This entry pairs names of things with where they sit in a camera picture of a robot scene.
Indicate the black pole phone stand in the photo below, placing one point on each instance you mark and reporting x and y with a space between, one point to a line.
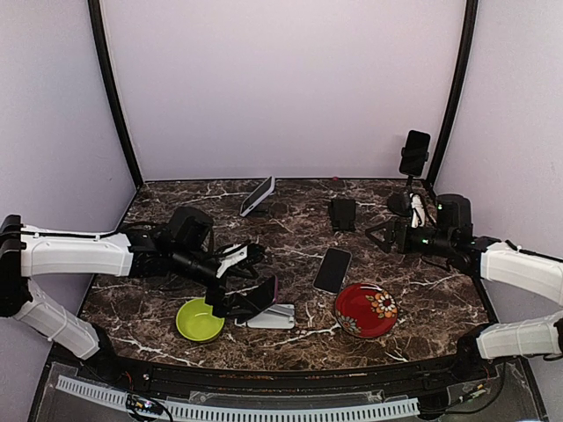
400 203

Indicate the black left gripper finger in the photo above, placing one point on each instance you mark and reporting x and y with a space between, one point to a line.
244 261
235 305

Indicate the red floral plate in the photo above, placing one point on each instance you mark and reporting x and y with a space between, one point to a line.
365 310

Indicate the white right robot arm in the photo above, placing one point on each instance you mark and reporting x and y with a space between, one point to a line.
488 258

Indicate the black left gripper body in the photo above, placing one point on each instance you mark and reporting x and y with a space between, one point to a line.
184 264

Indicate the black right frame post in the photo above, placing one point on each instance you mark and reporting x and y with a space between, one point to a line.
456 88

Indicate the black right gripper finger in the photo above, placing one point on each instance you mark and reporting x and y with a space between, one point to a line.
382 238
386 226

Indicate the black frame post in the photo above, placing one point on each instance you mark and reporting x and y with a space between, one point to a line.
456 88
112 94

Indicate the phone in clear case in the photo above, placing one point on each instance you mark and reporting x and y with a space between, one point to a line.
332 271

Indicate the white folding phone stand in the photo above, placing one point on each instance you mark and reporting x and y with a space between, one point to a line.
277 317

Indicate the purple phone dark screen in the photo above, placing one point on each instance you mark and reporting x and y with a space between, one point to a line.
263 296

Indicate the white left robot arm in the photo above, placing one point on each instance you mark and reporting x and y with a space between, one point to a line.
183 246

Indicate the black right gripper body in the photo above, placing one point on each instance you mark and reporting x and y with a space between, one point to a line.
441 242

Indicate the black phone on pole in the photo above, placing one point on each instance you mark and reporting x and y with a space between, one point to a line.
414 154

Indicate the white slotted cable duct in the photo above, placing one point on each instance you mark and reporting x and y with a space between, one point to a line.
173 410

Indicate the lavender phone on stand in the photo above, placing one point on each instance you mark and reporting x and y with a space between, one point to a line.
257 196

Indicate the black front rail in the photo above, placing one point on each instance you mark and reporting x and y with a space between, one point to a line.
319 364

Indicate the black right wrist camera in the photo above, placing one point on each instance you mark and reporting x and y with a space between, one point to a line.
454 215

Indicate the lime green bowl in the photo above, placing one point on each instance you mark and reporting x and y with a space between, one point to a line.
195 321

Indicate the black left frame post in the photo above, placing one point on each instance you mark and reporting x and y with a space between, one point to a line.
112 94

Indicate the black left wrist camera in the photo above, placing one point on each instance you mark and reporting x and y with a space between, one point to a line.
190 227

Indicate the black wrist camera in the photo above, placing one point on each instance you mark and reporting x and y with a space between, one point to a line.
190 227
454 215

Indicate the black folding phone stand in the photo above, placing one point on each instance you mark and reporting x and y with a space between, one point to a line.
342 213

